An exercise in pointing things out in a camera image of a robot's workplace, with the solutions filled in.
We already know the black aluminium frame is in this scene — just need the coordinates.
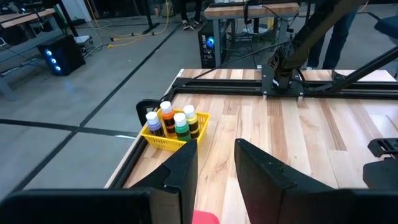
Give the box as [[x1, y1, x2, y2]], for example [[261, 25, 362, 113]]
[[105, 46, 398, 190]]

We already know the purple paint bottle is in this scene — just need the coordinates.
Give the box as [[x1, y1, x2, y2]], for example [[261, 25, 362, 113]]
[[145, 111, 165, 138]]

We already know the black computer tower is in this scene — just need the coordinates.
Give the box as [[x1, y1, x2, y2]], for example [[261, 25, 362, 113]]
[[198, 20, 225, 69], [36, 34, 86, 77]]

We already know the person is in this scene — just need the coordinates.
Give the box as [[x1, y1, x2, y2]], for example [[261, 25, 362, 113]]
[[306, 0, 358, 70], [180, 0, 203, 31]]

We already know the orange paint bottle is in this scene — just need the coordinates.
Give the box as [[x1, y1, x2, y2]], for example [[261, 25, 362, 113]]
[[159, 100, 177, 139]]

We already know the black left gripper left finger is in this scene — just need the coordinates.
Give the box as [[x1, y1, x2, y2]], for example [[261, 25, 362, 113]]
[[0, 139, 199, 224]]

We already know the black plastic clamp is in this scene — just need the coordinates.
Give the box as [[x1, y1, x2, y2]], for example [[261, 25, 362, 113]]
[[136, 98, 162, 119]]

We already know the green paint bottle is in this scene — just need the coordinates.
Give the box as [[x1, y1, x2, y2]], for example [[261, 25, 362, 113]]
[[173, 112, 192, 142]]

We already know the pink plastic tray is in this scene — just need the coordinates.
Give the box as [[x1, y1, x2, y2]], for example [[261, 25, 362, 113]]
[[192, 210, 220, 224]]

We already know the yellow plastic basket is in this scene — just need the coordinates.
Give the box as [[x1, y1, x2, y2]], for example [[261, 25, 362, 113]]
[[139, 108, 211, 152]]

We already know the yellow paint bottle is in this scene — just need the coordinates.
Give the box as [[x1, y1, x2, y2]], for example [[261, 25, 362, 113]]
[[182, 105, 200, 140]]

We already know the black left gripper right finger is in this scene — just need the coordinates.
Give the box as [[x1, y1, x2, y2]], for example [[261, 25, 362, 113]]
[[234, 138, 398, 224]]

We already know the wooden workbench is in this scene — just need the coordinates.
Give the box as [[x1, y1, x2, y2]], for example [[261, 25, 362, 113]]
[[203, 2, 301, 68], [0, 8, 57, 30]]

